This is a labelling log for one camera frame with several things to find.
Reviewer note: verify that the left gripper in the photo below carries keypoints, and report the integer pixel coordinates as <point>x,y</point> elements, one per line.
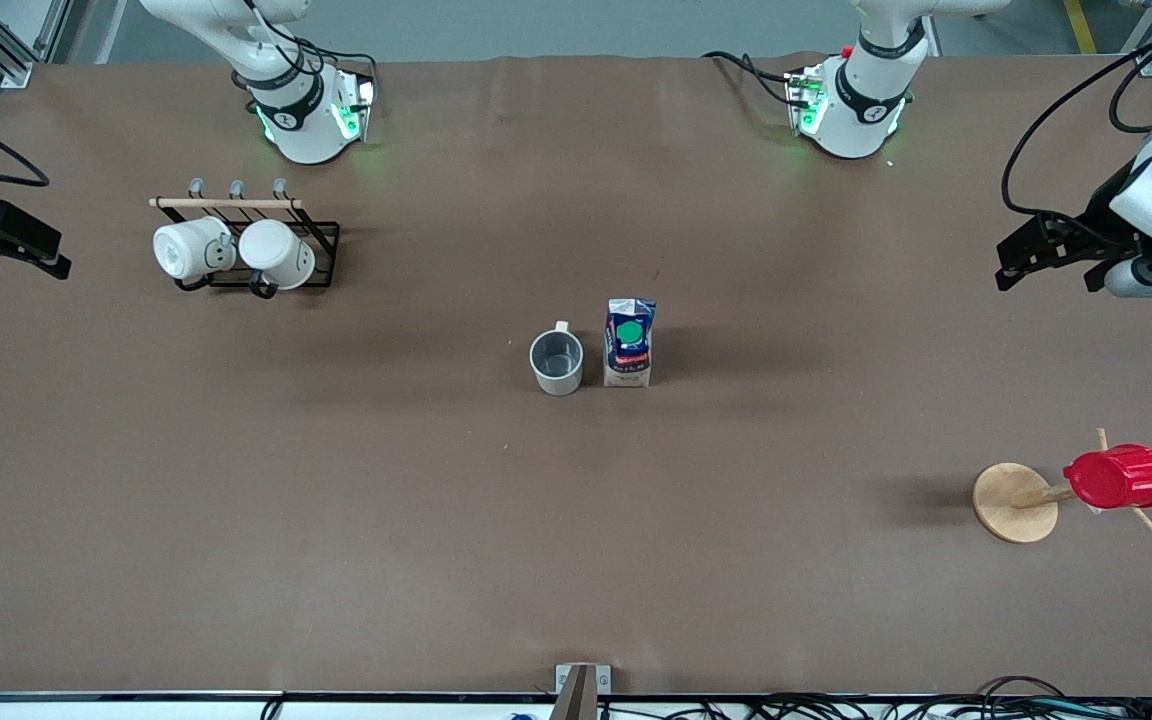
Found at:
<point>1099,222</point>

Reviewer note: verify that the blue white milk carton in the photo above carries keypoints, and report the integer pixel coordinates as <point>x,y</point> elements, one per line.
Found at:
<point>628,340</point>

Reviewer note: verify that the red plastic cup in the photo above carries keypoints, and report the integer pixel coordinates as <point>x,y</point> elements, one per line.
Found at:
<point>1121,478</point>

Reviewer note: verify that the wooden cup tree stand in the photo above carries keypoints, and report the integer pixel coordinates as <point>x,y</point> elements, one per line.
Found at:
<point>1011,505</point>

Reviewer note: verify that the white mug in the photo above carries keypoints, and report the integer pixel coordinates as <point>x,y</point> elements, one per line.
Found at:
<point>276,250</point>
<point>181,250</point>

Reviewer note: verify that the brown table cover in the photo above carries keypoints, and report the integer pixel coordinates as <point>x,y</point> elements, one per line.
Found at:
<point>576,520</point>

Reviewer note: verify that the white table edge rail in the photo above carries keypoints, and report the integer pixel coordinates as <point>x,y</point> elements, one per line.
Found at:
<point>136,708</point>

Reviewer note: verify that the metal bracket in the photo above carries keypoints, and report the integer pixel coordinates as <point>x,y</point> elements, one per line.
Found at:
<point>601,680</point>

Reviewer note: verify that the brown camera post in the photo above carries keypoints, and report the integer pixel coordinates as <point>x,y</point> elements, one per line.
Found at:
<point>576,700</point>

